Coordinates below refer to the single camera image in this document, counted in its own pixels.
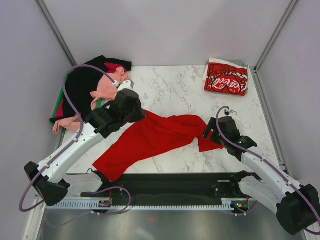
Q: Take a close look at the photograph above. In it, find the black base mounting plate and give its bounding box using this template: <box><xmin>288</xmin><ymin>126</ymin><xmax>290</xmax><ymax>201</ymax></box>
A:
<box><xmin>52</xmin><ymin>172</ymin><xmax>286</xmax><ymax>207</ymax></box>

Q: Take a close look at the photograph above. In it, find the aluminium frame post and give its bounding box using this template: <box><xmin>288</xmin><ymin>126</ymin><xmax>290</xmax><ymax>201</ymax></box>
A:
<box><xmin>253</xmin><ymin>0</ymin><xmax>301</xmax><ymax>73</ymax></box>
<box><xmin>34</xmin><ymin>0</ymin><xmax>77</xmax><ymax>66</ymax></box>

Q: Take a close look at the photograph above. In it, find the white slotted cable duct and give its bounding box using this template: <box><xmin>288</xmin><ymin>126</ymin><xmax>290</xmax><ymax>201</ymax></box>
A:
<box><xmin>47</xmin><ymin>198</ymin><xmax>248</xmax><ymax>211</ymax></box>

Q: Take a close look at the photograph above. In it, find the black t-shirt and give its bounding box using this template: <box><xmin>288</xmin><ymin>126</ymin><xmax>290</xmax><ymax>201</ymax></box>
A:
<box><xmin>53</xmin><ymin>55</ymin><xmax>132</xmax><ymax>123</ymax></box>

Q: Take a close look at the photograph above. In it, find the magenta t-shirt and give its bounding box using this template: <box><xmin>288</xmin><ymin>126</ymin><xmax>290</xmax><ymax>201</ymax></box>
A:
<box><xmin>65</xmin><ymin>55</ymin><xmax>132</xmax><ymax>118</ymax></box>

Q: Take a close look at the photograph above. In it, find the left aluminium frame post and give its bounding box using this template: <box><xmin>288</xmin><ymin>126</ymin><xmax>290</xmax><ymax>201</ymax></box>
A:
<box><xmin>34</xmin><ymin>0</ymin><xmax>77</xmax><ymax>66</ymax></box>

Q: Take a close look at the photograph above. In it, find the folded red Coca-Cola t-shirt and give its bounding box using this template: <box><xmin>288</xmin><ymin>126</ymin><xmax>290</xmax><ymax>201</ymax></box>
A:
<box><xmin>202</xmin><ymin>58</ymin><xmax>248</xmax><ymax>97</ymax></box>

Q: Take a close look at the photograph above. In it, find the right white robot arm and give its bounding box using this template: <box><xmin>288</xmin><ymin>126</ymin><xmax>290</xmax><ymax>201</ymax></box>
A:
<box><xmin>203</xmin><ymin>106</ymin><xmax>320</xmax><ymax>236</ymax></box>

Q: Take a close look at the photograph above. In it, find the right aluminium frame post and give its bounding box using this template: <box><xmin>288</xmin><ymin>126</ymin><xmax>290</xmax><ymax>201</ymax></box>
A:
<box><xmin>253</xmin><ymin>0</ymin><xmax>301</xmax><ymax>73</ymax></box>

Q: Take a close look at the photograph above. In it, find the salmon pink t-shirt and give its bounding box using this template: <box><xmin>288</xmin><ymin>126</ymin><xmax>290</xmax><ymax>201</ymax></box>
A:
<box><xmin>52</xmin><ymin>66</ymin><xmax>130</xmax><ymax>134</ymax></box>

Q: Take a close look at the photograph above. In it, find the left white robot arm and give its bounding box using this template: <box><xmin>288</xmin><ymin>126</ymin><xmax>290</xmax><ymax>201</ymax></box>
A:
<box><xmin>24</xmin><ymin>89</ymin><xmax>146</xmax><ymax>206</ymax></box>

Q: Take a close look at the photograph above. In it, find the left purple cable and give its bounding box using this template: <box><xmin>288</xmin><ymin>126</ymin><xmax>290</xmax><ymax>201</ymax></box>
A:
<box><xmin>18</xmin><ymin>64</ymin><xmax>133</xmax><ymax>228</ymax></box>

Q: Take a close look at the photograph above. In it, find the plain red t-shirt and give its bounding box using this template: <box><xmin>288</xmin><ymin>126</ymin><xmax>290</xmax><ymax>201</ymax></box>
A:
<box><xmin>93</xmin><ymin>111</ymin><xmax>223</xmax><ymax>182</ymax></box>

